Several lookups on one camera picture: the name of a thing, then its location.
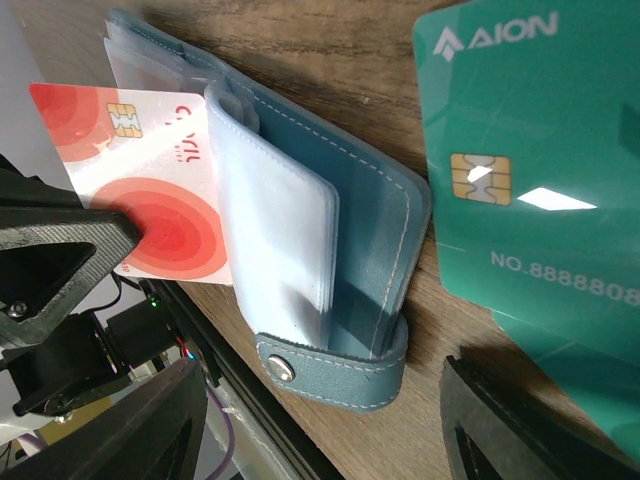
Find white card red circle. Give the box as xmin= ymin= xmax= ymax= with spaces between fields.
xmin=29 ymin=83 xmax=232 ymax=285

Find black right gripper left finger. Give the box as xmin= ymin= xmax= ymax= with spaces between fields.
xmin=1 ymin=358 xmax=207 ymax=479

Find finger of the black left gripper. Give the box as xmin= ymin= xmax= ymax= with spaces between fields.
xmin=1 ymin=168 xmax=142 ymax=349

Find teal VIP card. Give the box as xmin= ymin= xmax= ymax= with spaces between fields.
xmin=413 ymin=1 xmax=639 ymax=458

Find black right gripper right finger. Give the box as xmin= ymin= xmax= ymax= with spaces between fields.
xmin=440 ymin=356 xmax=639 ymax=479

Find blue card holder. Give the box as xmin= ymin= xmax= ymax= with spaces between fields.
xmin=108 ymin=9 xmax=431 ymax=412

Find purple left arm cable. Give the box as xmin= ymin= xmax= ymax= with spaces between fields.
xmin=202 ymin=384 xmax=236 ymax=480

